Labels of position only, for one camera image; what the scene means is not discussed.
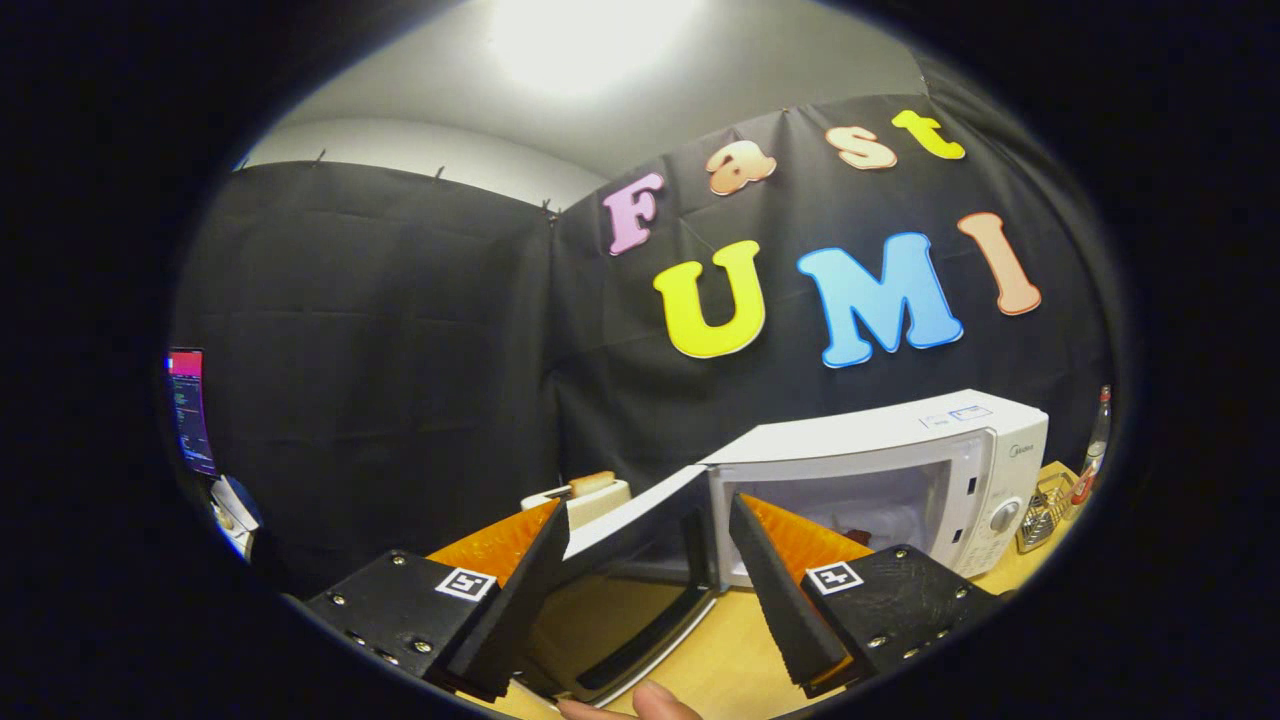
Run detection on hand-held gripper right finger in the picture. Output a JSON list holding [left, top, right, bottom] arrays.
[[728, 492, 1003, 699]]

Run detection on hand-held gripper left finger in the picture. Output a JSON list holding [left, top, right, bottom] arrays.
[[300, 498, 573, 703]]

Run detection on white toaster oven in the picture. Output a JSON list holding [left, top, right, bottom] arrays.
[[515, 390, 1051, 706]]

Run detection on cream slot toaster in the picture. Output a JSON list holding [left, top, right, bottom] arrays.
[[520, 478, 633, 531]]

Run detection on white box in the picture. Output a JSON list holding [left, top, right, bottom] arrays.
[[208, 475, 263, 561]]

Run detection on clear plastic water bottle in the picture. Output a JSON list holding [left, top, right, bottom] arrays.
[[1070, 385, 1113, 506]]

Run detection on computer monitor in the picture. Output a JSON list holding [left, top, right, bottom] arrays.
[[165, 347, 219, 478]]

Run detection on metal wire utensil holder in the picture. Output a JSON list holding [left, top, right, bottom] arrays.
[[1017, 470, 1076, 554]]

